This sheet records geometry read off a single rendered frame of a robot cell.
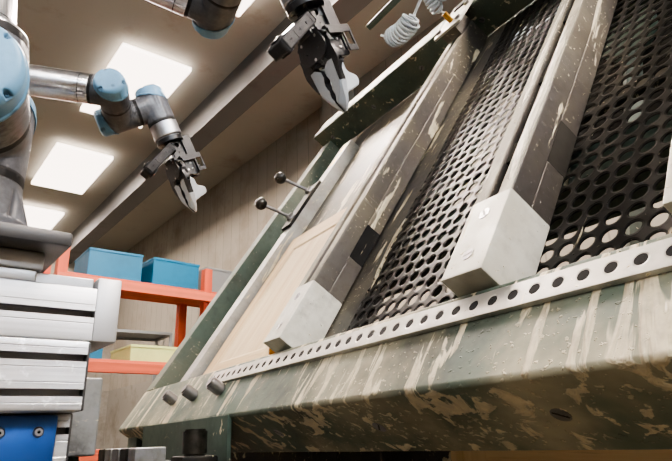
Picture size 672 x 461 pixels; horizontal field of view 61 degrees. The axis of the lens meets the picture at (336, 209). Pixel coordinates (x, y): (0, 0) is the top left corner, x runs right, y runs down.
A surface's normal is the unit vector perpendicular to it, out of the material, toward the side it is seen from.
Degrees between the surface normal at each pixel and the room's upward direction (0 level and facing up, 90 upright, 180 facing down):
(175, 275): 90
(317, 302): 90
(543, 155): 90
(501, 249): 90
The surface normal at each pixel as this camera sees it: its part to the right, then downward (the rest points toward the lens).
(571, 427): -0.44, 0.68
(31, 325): 0.61, -0.32
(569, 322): -0.72, -0.65
